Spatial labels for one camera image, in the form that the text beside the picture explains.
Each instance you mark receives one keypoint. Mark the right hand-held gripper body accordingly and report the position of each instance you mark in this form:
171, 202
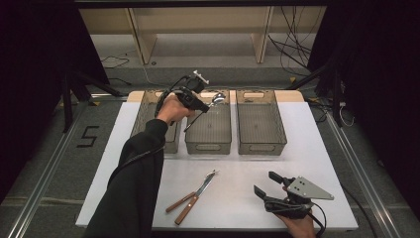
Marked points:
307, 190

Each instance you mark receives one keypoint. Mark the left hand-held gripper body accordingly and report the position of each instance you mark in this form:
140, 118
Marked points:
189, 96

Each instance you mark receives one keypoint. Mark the steel spoon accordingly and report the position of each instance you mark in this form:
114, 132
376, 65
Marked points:
218, 97

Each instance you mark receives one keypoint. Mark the smoky clear plastic bin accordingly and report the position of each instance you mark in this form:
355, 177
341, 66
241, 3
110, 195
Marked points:
142, 112
261, 129
211, 132

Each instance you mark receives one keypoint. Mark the person's left hand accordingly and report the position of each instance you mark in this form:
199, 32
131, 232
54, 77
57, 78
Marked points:
173, 110

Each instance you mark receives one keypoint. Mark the person's right hand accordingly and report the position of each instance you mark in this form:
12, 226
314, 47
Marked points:
302, 228

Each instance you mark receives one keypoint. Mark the white table mat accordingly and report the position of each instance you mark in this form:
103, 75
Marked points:
237, 198

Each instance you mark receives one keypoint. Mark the light wooden shelf unit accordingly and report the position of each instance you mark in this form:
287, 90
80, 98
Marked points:
145, 43

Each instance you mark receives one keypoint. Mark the black metal stand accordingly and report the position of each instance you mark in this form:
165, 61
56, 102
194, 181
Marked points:
336, 99
67, 105

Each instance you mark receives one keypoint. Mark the black curtain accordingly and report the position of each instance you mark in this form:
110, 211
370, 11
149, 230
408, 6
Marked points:
36, 82
379, 82

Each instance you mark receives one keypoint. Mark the aluminium floor rail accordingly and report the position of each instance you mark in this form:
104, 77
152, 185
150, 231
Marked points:
43, 191
363, 172

